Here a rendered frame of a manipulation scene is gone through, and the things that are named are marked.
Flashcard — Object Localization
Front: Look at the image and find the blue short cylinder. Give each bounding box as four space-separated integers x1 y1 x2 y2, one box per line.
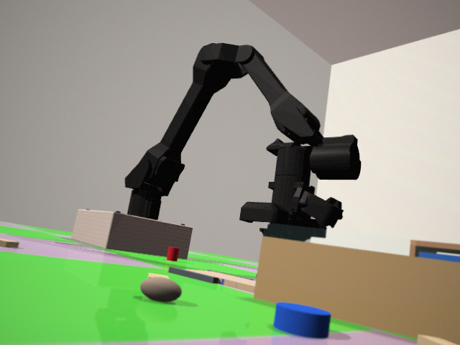
274 303 331 339

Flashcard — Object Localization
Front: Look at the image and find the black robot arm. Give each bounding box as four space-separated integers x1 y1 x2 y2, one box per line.
125 43 361 229

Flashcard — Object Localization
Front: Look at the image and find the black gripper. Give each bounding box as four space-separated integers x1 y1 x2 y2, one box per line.
239 175 326 229

